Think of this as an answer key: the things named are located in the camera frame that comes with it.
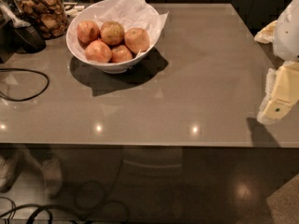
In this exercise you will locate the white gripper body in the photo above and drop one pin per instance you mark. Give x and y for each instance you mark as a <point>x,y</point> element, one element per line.
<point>288,34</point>

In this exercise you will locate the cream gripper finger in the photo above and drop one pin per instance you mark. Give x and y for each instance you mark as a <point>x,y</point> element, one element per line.
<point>266,35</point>
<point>281,93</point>

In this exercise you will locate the red apple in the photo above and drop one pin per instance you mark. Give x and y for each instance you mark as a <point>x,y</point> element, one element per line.
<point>137,40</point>
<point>98,51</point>

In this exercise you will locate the front middle small apple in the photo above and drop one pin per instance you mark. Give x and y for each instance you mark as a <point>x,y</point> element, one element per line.
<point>121,54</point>

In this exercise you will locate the back middle greenish apple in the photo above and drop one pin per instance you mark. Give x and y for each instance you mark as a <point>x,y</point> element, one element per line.
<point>112,33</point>

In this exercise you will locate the white ceramic bowl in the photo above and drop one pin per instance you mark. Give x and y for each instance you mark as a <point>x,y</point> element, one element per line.
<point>73,44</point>

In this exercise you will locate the back left apple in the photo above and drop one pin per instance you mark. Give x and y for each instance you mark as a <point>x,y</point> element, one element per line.
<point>87,31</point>

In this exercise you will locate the small white items behind bowl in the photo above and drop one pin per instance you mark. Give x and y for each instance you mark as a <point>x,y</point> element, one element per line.
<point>73,9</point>

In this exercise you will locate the white paper liner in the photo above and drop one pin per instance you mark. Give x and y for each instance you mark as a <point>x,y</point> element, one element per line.
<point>133,14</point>

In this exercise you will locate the glass jar of dried chips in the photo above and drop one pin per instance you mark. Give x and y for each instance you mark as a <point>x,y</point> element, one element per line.
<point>49,16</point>

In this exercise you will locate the black appliance with handle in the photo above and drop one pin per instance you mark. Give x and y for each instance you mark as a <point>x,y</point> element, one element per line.
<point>27,36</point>

